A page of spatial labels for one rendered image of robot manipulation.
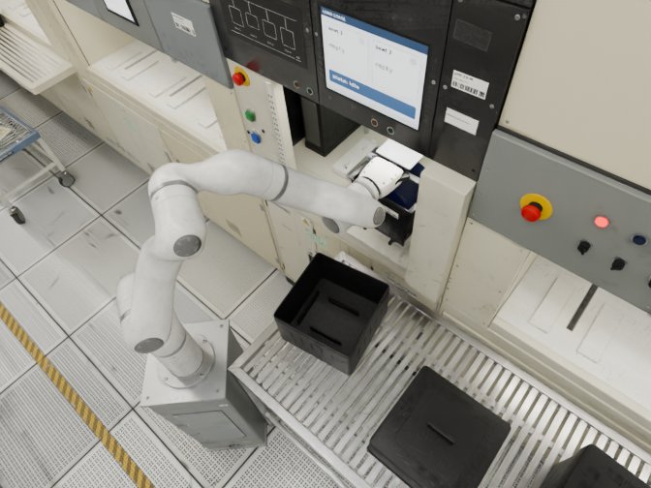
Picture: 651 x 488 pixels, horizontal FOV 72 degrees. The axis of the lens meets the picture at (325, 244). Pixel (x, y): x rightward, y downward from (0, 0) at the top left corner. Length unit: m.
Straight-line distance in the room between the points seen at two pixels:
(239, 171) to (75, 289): 2.17
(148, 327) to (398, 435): 0.73
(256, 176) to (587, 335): 1.09
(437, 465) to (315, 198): 0.78
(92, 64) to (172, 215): 2.00
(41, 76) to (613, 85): 2.77
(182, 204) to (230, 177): 0.12
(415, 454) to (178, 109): 1.80
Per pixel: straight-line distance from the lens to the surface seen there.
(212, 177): 0.96
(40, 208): 3.57
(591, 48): 0.87
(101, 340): 2.76
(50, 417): 2.72
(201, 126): 2.21
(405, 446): 1.36
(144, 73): 2.68
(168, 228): 0.96
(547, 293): 1.61
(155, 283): 1.15
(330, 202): 1.08
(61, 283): 3.08
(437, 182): 1.10
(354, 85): 1.17
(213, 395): 1.57
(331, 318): 1.58
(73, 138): 3.97
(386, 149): 1.35
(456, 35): 0.94
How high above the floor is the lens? 2.20
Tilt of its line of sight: 55 degrees down
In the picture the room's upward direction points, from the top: 7 degrees counter-clockwise
